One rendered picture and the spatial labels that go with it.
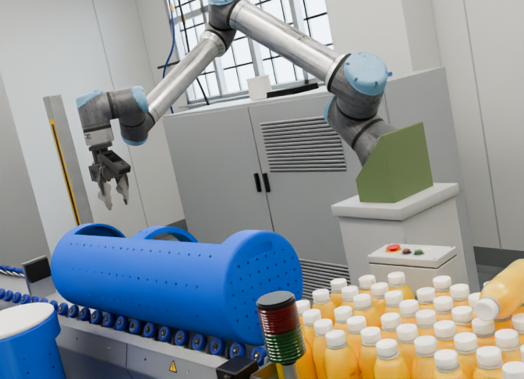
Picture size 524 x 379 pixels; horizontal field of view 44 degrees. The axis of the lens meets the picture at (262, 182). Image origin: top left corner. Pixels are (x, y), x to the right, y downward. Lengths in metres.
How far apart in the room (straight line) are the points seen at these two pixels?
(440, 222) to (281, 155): 1.68
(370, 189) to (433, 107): 1.29
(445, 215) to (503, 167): 2.12
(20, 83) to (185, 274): 5.34
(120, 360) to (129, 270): 0.35
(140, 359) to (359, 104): 1.07
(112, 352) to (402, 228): 1.00
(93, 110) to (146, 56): 5.35
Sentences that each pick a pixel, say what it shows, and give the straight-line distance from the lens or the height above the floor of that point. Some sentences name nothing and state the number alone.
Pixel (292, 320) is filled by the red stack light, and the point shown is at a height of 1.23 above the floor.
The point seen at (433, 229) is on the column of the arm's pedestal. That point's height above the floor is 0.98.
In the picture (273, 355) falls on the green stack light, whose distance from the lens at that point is 1.06.
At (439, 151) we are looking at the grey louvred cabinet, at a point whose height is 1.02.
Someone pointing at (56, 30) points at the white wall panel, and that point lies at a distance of 7.05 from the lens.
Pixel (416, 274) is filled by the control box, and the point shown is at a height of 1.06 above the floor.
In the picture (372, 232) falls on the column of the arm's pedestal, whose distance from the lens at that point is 2.24.
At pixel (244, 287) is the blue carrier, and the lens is 1.57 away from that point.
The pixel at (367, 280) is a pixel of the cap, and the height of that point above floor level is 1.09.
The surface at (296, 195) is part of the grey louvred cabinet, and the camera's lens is 3.80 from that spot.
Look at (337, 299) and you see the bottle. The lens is 1.58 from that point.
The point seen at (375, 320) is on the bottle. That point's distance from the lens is 1.46.
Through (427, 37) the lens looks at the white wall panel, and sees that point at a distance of 4.43.
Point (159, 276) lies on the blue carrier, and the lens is 1.73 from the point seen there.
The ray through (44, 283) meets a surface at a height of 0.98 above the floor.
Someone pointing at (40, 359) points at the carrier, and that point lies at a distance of 2.07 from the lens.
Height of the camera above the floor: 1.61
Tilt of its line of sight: 10 degrees down
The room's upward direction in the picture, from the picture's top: 12 degrees counter-clockwise
